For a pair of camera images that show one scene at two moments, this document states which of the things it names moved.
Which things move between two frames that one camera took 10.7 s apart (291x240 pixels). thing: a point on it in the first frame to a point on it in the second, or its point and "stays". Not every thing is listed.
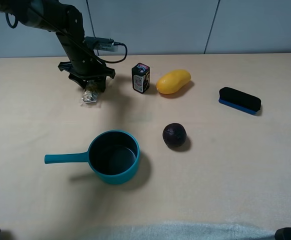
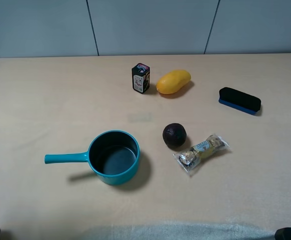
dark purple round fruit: [174, 135] stays
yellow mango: [171, 82] stays
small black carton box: [141, 77] stays
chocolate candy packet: [90, 93] to [189, 159]
